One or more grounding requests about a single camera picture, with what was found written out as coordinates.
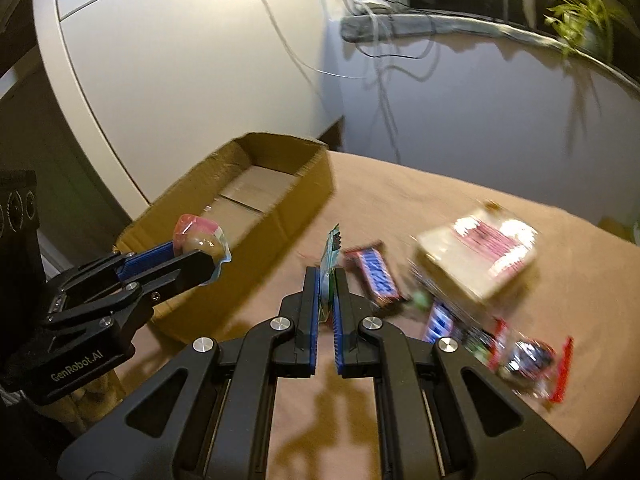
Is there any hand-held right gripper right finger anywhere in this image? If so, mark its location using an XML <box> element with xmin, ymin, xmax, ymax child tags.
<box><xmin>332</xmin><ymin>268</ymin><xmax>586</xmax><ymax>480</ymax></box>

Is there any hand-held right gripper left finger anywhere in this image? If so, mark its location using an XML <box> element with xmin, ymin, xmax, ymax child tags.
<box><xmin>57</xmin><ymin>266</ymin><xmax>321</xmax><ymax>480</ymax></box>

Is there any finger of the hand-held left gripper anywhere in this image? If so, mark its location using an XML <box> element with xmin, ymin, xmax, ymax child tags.
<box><xmin>46</xmin><ymin>241</ymin><xmax>178</xmax><ymax>297</ymax></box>
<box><xmin>44</xmin><ymin>249</ymin><xmax>227</xmax><ymax>328</ymax></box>

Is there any pink jelly cup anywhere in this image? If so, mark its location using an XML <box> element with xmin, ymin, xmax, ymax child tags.
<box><xmin>172</xmin><ymin>213</ymin><xmax>234</xmax><ymax>287</ymax></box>

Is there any green snack packet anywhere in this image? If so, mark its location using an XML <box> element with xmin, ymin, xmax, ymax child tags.
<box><xmin>317</xmin><ymin>223</ymin><xmax>347</xmax><ymax>332</ymax></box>

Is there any brown cardboard box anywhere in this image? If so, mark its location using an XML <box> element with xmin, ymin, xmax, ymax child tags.
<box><xmin>114</xmin><ymin>132</ymin><xmax>334</xmax><ymax>357</ymax></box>

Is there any clear packet with red edges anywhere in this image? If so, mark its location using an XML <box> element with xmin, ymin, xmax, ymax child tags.
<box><xmin>491</xmin><ymin>317</ymin><xmax>576</xmax><ymax>405</ymax></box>

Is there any brown and blue chocolate bar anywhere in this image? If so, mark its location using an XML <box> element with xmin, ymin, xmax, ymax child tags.
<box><xmin>342</xmin><ymin>241</ymin><xmax>410</xmax><ymax>312</ymax></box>

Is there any small blue and white packet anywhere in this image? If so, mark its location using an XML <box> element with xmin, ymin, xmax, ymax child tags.
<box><xmin>421</xmin><ymin>300</ymin><xmax>460</xmax><ymax>345</ymax></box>

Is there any large pink and white packet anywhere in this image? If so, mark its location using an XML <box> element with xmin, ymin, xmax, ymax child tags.
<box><xmin>406</xmin><ymin>200</ymin><xmax>542</xmax><ymax>305</ymax></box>

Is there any white charger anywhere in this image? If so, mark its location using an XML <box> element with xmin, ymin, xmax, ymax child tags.
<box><xmin>349</xmin><ymin>0</ymin><xmax>397</xmax><ymax>15</ymax></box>

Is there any potted spider plant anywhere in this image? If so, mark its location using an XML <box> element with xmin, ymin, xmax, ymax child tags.
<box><xmin>544</xmin><ymin>0</ymin><xmax>628</xmax><ymax>62</ymax></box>

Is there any white cable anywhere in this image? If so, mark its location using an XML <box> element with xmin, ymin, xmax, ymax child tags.
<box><xmin>249</xmin><ymin>0</ymin><xmax>373</xmax><ymax>81</ymax></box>

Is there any black cable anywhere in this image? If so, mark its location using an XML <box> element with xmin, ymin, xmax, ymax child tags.
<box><xmin>325</xmin><ymin>0</ymin><xmax>441</xmax><ymax>161</ymax></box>

